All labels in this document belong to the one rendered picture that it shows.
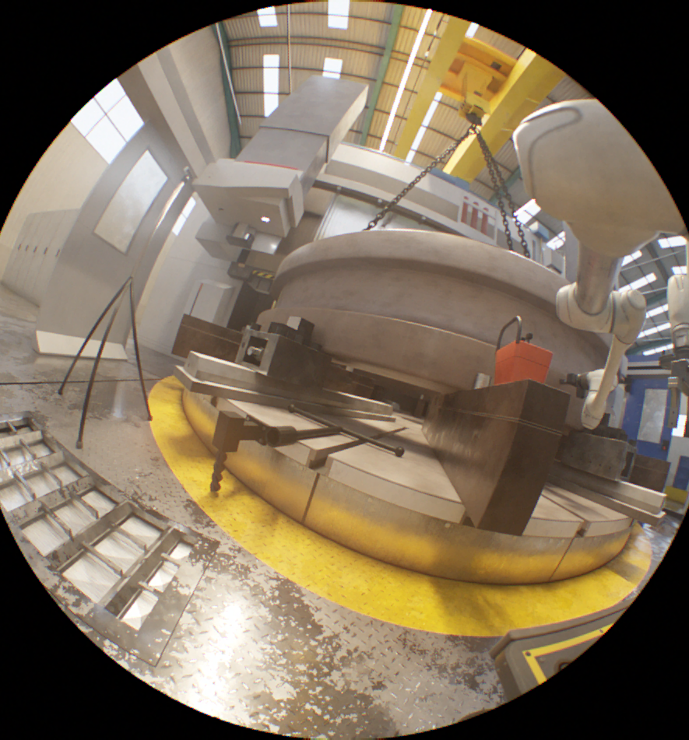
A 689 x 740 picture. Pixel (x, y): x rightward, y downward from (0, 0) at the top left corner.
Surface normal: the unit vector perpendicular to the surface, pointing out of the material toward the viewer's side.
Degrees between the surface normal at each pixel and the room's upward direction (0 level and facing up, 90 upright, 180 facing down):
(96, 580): 5
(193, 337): 90
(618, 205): 178
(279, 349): 90
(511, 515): 90
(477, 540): 90
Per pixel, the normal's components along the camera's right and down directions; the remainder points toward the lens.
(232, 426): 0.83, 0.24
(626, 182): -0.56, 0.78
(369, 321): -0.45, -0.18
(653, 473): -0.81, -0.29
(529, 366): -0.26, 0.00
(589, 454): -0.94, -0.31
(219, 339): 0.50, 0.11
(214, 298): 0.10, -0.01
